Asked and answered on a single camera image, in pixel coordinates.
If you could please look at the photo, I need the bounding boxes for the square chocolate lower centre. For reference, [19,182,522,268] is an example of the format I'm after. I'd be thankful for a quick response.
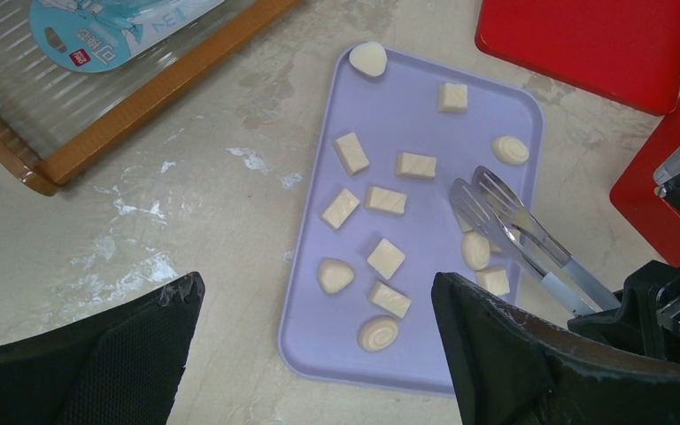
[367,238,406,280]

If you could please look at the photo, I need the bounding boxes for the oval swirl chocolate bottom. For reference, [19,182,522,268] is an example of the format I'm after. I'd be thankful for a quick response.
[357,316,399,352]

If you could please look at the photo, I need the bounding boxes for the rectangular white chocolate left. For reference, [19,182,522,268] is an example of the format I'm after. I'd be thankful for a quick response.
[332,132,370,176]

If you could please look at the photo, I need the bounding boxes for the rectangular chocolate lower left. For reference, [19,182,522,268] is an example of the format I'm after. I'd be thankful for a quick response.
[321,189,360,230]

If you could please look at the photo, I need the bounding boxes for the rectangular white chocolate centre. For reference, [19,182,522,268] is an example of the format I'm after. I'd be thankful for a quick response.
[395,151,437,181]

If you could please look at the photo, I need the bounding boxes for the wooden two-tier rack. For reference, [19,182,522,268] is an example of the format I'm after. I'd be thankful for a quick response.
[0,1,294,197]

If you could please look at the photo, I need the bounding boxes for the square chocolate lower right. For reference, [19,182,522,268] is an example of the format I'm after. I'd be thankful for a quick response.
[475,266,511,296]

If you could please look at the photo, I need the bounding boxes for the heart white chocolate top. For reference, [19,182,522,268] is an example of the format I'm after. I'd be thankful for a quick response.
[349,42,388,78]

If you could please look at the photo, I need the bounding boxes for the blue blister pack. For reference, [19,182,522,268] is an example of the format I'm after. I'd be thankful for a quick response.
[28,0,222,73]

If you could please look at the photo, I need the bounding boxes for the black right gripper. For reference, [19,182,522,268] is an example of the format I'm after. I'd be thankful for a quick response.
[568,175,680,363]

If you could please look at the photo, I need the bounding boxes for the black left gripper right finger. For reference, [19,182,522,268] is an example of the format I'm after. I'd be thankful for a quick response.
[430,273,680,424]

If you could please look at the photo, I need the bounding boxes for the oval swirl chocolate centre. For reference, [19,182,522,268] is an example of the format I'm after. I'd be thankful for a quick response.
[461,231,491,271]

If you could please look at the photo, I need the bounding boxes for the red chocolate box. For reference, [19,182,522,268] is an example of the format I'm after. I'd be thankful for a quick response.
[608,52,680,268]

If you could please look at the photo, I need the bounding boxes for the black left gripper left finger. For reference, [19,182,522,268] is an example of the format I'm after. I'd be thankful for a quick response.
[0,272,205,424]

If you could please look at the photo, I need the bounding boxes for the heart chocolate lower left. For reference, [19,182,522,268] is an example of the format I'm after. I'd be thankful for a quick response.
[317,259,355,295]

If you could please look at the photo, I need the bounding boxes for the rectangular white chocolate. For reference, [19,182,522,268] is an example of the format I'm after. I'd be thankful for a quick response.
[395,151,437,181]
[332,132,370,176]

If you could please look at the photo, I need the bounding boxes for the metal tongs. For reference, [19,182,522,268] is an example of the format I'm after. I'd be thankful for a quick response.
[449,166,621,317]

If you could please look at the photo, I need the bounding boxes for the red box lid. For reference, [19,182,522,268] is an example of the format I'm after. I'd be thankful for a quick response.
[475,0,680,115]

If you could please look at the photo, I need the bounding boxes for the rectangular chocolate bottom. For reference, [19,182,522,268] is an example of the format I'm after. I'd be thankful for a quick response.
[367,281,412,319]

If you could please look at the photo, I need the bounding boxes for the square white chocolate top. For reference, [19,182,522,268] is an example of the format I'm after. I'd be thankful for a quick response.
[437,82,468,113]

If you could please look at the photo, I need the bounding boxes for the oval swirl chocolate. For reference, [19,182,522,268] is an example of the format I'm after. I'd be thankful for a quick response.
[357,316,399,352]
[461,231,491,271]
[491,135,529,166]

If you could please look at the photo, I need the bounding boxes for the lavender plastic tray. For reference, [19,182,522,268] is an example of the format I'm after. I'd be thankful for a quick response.
[278,49,545,396]

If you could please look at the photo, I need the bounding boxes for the oval swirl chocolate right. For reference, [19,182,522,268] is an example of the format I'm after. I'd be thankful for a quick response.
[491,135,529,166]

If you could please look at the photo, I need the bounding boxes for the rectangular chocolate middle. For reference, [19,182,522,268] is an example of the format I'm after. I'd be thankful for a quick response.
[365,186,407,215]

